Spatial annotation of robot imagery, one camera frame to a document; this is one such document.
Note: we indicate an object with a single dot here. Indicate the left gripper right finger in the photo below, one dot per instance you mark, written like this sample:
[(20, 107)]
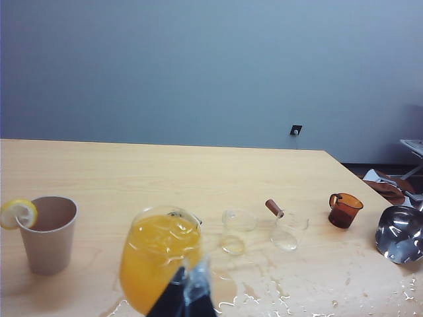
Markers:
[(200, 294)]

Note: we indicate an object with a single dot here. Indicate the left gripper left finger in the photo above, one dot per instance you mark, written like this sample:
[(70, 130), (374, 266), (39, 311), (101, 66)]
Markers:
[(172, 297)]

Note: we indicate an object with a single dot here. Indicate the wine glass with orange juice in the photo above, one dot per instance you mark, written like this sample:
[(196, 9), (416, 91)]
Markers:
[(155, 251)]

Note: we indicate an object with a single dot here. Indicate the clear glass measuring cup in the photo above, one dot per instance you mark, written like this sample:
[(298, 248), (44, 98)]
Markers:
[(233, 246)]

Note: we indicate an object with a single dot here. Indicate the beige paper cup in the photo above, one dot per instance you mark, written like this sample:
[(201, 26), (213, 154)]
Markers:
[(46, 244)]

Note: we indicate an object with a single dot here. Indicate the amber glass measuring cup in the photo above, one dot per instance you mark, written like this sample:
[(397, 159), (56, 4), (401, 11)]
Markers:
[(343, 214)]

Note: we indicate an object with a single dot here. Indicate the yellow lemon slice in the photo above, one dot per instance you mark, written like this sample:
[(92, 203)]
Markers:
[(10, 214)]

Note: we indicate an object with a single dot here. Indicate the shiny silver metal bowl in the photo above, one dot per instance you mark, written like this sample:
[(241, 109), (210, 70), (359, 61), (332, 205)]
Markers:
[(400, 234)]

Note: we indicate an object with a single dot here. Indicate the brown crumpled cloth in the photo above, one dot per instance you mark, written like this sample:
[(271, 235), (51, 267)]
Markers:
[(388, 190)]

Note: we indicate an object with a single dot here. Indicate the white metal stand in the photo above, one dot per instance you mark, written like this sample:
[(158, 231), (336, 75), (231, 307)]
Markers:
[(414, 148)]

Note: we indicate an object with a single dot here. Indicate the dark wall socket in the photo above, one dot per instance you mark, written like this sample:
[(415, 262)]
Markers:
[(296, 129)]

